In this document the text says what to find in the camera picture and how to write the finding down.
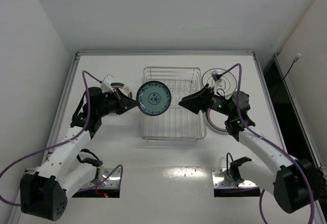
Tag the green red rimmed plate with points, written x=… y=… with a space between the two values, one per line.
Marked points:
x=216 y=121
x=126 y=90

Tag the blue floral green plate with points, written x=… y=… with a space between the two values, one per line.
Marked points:
x=154 y=98

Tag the aluminium table frame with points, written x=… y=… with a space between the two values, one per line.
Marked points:
x=168 y=182

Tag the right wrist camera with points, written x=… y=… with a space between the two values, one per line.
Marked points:
x=216 y=76

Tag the metal wire dish rack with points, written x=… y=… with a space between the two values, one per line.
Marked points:
x=177 y=123

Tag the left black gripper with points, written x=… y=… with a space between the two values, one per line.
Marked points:
x=119 y=104

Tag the black wall cable white plug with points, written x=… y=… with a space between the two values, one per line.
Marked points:
x=295 y=60

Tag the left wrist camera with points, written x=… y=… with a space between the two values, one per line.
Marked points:
x=106 y=84

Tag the metal base plate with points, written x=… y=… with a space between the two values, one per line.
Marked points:
x=108 y=179
x=222 y=181

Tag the right green red rimmed plate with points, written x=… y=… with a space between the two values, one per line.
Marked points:
x=216 y=121

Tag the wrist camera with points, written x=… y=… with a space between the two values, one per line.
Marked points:
x=216 y=76
x=106 y=84

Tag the white plate grey rim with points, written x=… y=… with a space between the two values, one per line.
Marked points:
x=225 y=86

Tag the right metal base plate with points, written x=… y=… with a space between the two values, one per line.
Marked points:
x=222 y=181

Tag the left green red rimmed plate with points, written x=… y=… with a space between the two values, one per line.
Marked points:
x=126 y=90

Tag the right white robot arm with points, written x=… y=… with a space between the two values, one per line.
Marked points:
x=293 y=183

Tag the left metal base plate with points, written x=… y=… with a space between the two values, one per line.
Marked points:
x=108 y=179

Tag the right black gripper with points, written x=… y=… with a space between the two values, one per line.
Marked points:
x=205 y=100

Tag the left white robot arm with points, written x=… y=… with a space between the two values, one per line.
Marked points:
x=45 y=193

